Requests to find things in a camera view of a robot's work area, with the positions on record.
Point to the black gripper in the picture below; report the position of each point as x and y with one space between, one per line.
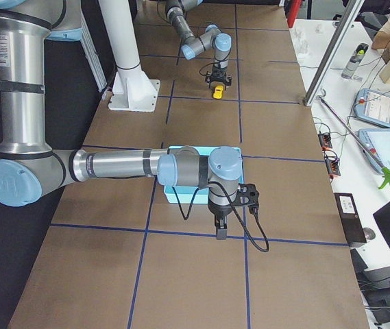
218 210
219 73

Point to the yellow beetle toy car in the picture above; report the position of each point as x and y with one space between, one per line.
218 91

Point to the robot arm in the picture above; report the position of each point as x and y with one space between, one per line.
192 45
30 169

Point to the light blue plastic bin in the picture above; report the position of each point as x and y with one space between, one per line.
188 195

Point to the metal rod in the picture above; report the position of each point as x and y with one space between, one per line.
350 131

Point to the orange black connector board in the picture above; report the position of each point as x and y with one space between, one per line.
325 140

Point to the black rectangular box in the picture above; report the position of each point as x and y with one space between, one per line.
350 221

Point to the clear water bottle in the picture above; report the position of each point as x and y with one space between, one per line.
354 61

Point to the upper teach pendant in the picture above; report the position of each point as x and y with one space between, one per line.
373 107

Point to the teach pendant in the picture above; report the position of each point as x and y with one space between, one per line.
378 142
373 107

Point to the lower teach pendant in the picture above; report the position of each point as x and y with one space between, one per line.
378 142

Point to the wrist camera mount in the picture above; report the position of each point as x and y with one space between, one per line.
246 195

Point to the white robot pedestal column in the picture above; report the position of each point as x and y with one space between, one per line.
132 89

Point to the aluminium frame post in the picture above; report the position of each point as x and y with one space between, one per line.
351 12

